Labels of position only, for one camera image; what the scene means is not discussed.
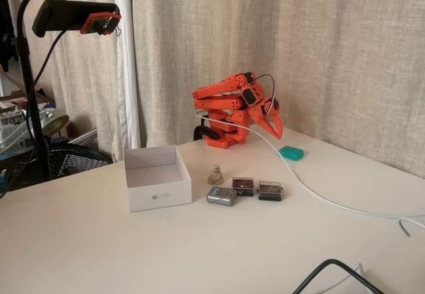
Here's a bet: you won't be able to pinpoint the thick black cable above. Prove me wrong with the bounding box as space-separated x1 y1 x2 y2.
292 258 378 294

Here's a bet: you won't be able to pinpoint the black gooseneck stand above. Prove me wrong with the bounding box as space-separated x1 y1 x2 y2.
16 0 67 184

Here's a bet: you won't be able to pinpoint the white sheer curtain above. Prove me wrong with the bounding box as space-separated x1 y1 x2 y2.
111 0 142 162

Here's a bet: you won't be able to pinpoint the black camera cable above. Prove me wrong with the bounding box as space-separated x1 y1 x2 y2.
0 28 69 200

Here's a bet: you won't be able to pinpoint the black clear-lid case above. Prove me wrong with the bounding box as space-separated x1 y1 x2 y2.
258 180 284 202
231 177 256 198

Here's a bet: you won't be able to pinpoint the black floor fan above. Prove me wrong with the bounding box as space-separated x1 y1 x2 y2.
6 141 114 184

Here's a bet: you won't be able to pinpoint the thin dark servo wire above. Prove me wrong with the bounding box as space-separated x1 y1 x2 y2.
250 73 278 111

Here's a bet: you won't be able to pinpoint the white metal rods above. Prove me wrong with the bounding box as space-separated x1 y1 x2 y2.
64 127 99 146

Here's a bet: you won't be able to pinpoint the black clamp holder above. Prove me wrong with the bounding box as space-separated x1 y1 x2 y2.
32 0 121 38

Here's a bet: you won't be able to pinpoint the short white cable end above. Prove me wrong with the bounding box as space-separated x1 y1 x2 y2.
399 218 425 238

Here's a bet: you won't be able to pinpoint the silver metal tin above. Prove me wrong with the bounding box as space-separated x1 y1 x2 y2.
206 185 238 206

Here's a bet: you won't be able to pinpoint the orange camera mount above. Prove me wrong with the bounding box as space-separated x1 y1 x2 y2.
79 12 123 37

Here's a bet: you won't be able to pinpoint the white cardboard box bin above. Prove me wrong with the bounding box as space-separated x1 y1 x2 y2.
124 143 193 213

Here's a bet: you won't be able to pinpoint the small beige bear figurine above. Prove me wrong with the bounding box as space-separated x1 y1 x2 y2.
207 163 224 186

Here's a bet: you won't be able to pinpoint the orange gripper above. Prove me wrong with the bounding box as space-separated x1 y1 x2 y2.
247 96 284 141

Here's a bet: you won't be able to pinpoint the long white cable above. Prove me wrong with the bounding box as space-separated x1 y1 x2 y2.
195 110 425 219

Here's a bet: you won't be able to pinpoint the brown cardboard box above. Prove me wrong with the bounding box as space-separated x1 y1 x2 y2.
0 70 56 112

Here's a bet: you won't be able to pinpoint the green cube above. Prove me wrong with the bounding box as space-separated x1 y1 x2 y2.
278 145 305 161

